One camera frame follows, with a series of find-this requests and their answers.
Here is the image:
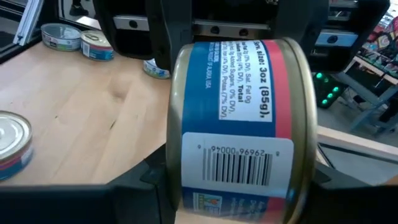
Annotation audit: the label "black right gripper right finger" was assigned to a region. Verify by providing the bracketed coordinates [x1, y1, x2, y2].
[298, 162, 398, 224]

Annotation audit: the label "black device green lights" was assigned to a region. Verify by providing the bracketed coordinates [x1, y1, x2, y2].
[312, 71, 348, 110]

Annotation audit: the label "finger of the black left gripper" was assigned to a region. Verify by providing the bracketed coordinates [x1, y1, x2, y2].
[147, 18, 194, 72]
[270, 18, 328, 50]

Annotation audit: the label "silver-topped green label can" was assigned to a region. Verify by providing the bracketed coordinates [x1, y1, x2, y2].
[40, 22, 83, 52]

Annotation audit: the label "person's foot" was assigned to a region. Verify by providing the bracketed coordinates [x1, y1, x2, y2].
[68, 0, 90, 17]

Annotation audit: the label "white aluminium profile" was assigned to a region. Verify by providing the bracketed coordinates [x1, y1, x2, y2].
[12, 0, 45, 47]

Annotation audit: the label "grey metal table frame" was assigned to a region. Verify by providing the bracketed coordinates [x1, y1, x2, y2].
[338, 71, 398, 134]

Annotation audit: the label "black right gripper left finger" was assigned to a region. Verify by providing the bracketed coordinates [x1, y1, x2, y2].
[0, 144, 177, 224]

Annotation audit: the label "colourful patterned cloth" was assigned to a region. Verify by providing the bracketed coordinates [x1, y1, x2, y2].
[357, 9, 398, 78]

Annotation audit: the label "blue pink salmon can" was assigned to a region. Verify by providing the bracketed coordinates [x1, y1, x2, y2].
[80, 29, 115, 62]
[0, 110, 34, 182]
[165, 37, 318, 224]
[142, 58, 172, 80]

